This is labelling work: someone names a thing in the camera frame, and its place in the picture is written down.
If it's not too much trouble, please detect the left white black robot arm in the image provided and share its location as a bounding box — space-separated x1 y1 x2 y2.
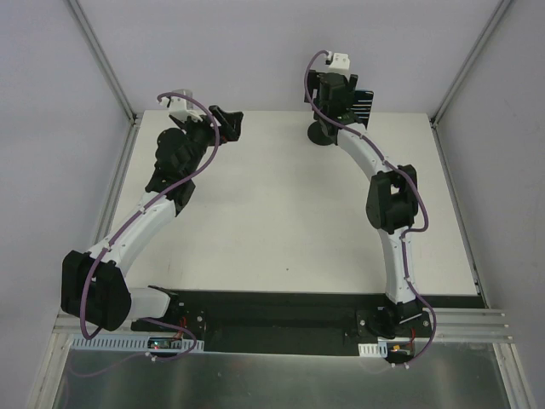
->
60 106 244 331

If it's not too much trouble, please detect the white cable duct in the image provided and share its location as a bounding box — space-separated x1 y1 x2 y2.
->
358 342 387 359
72 335 204 354

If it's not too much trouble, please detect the right aluminium frame post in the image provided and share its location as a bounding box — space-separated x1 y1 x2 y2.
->
429 0 515 130

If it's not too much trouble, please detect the right white cable duct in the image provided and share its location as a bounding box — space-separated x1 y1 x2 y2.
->
358 342 387 359

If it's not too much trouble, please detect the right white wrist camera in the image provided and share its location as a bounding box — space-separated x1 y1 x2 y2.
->
325 52 350 76

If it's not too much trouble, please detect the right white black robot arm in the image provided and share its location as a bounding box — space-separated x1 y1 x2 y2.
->
305 69 422 339

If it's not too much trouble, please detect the blue edged black phone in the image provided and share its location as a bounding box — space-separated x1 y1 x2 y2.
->
351 89 375 127

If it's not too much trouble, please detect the black round stand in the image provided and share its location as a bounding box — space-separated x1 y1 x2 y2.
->
307 121 338 147

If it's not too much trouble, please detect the left white cable duct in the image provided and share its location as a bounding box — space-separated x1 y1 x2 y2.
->
72 335 204 354

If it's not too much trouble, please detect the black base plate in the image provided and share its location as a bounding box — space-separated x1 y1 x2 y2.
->
131 290 433 356

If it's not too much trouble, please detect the left aluminium frame post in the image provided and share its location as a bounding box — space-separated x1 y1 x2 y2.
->
64 0 137 124

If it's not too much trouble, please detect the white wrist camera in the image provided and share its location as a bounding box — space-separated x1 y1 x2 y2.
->
157 89 203 124
325 52 350 76

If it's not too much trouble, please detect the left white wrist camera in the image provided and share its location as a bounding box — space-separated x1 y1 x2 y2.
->
157 89 203 124

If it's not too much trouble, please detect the aluminium frame post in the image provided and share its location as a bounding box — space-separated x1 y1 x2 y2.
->
429 0 515 130
64 0 137 124

